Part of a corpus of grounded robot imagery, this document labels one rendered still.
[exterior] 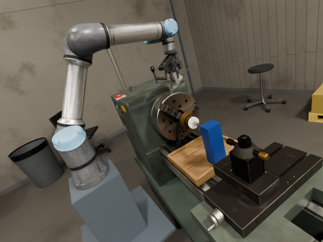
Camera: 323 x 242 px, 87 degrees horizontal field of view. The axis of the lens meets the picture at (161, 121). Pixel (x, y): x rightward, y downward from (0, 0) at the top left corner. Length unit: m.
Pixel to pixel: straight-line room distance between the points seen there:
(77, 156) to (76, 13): 3.56
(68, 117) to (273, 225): 0.85
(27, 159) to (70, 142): 2.72
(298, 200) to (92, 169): 0.75
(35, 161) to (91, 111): 1.36
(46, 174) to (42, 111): 1.17
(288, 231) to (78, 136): 0.75
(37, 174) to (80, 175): 2.79
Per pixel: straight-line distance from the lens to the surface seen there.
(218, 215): 0.67
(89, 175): 0.76
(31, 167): 3.49
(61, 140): 0.72
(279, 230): 0.70
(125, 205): 0.85
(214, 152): 0.90
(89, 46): 0.76
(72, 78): 0.84
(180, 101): 1.08
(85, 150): 0.73
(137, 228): 0.96
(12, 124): 3.99
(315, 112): 3.05
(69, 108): 0.85
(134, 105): 1.13
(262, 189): 0.66
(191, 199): 1.29
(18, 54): 3.91
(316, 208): 0.85
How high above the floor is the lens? 1.51
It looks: 22 degrees down
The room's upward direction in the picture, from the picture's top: 19 degrees counter-clockwise
